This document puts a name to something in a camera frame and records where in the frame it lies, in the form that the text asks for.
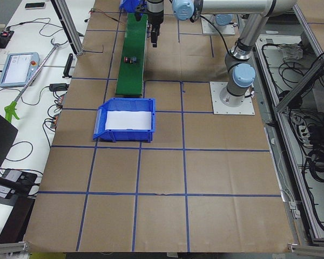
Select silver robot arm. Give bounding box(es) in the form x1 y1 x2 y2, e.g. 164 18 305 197
144 1 296 83
134 1 233 26

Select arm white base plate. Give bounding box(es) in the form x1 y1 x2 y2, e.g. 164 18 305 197
201 14 235 36
210 81 255 115

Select reach grabber tool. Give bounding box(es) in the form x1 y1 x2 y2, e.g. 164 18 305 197
4 39 67 123

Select green conveyor belt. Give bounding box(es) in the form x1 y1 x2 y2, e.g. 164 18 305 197
116 13 147 96

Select aluminium frame post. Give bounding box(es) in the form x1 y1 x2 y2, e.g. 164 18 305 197
51 0 84 56

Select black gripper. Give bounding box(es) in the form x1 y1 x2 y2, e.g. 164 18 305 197
134 0 147 21
148 12 164 47

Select teach pendant tablet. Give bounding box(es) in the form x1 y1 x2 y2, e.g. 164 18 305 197
0 52 40 88

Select red black conveyor wires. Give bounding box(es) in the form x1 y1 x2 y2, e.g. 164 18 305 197
89 8 127 28

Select black power adapter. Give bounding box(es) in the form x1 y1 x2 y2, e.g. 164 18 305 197
49 83 69 92

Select blue bin right side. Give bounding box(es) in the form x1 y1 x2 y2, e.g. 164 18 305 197
119 0 144 13

